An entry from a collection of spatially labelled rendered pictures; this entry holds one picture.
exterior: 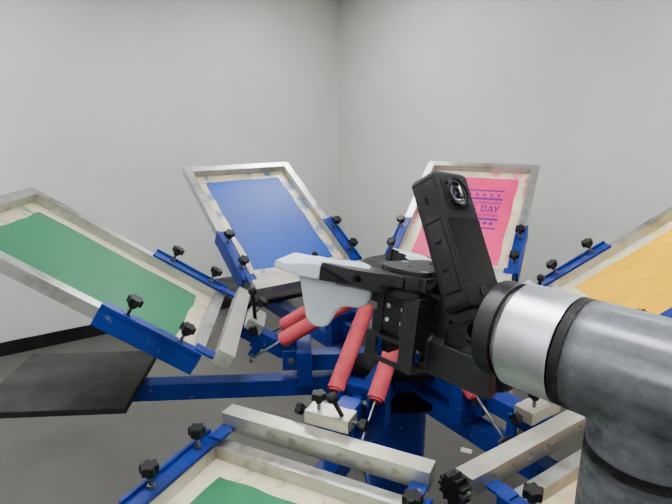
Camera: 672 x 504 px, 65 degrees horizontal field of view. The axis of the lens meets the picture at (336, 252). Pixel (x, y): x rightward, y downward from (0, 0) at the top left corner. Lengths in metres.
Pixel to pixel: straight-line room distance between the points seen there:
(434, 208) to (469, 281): 0.06
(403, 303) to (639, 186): 3.13
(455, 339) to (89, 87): 4.34
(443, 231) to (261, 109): 4.72
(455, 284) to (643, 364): 0.14
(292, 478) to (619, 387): 1.10
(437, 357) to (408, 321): 0.04
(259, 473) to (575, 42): 3.12
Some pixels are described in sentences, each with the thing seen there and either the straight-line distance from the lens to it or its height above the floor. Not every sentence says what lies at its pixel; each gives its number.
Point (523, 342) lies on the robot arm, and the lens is 0.37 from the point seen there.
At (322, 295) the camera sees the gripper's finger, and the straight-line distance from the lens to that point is 0.45.
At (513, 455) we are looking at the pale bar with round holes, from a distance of 1.38.
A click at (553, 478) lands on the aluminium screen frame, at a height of 0.99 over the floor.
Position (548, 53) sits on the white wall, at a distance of 3.85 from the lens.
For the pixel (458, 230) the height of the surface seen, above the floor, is 1.72.
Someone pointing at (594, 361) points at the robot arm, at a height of 1.67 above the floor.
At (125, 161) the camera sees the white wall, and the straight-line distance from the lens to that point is 4.69.
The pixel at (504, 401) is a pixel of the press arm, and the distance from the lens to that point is 1.59.
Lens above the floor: 1.81
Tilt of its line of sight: 15 degrees down
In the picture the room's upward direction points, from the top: straight up
